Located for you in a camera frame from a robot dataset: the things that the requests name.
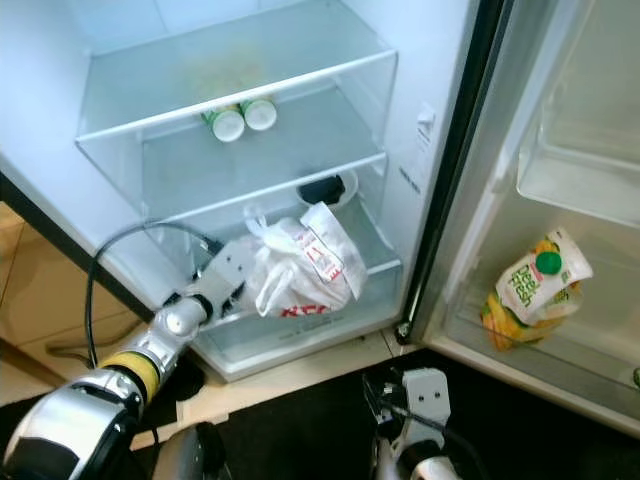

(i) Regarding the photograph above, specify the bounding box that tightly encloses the clear bowl with black lid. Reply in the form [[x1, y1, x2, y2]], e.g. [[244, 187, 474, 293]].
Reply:
[[295, 170, 358, 209]]

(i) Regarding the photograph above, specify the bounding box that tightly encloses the black floor mat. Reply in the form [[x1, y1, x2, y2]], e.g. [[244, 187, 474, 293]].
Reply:
[[0, 345, 640, 480]]

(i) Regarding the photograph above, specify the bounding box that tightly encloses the white KFC plastic bag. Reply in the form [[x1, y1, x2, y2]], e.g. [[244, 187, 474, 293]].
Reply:
[[245, 202, 369, 321]]

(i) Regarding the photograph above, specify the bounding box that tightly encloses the green bottle with white lid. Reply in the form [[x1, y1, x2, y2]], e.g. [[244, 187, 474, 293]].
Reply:
[[240, 97, 278, 132], [205, 105, 246, 143]]

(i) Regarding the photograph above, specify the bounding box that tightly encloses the white printed paper receipt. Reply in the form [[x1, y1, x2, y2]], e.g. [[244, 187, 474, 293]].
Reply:
[[300, 203, 346, 286]]

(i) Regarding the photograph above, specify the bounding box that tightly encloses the wooden table leg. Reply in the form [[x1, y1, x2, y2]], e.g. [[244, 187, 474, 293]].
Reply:
[[0, 340, 66, 391]]

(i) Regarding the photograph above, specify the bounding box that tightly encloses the deep clear door shelf bin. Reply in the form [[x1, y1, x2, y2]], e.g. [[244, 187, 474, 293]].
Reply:
[[425, 300, 640, 421]]

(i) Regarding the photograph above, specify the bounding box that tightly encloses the glass fridge shelf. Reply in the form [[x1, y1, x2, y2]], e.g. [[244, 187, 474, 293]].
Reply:
[[160, 195, 406, 311], [75, 25, 398, 143], [140, 80, 388, 216]]

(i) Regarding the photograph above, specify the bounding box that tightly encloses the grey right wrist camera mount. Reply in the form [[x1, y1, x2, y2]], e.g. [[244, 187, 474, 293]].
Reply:
[[400, 367, 451, 446]]

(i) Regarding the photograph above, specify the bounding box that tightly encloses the grey robot left leg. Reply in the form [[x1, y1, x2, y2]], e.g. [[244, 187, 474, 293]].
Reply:
[[155, 420, 226, 480]]

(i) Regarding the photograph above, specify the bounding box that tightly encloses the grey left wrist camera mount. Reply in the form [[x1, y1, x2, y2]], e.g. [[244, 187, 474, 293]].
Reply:
[[198, 238, 256, 311]]

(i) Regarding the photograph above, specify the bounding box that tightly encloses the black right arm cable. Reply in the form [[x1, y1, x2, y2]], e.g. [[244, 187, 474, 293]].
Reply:
[[390, 400, 473, 473]]

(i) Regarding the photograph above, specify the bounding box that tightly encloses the yellow green juice pouch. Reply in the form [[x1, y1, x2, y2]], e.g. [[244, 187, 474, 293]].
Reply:
[[480, 227, 594, 351]]

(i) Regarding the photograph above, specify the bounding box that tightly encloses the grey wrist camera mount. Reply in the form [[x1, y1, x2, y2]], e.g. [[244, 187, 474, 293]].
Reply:
[[400, 367, 451, 446], [198, 238, 256, 311]]

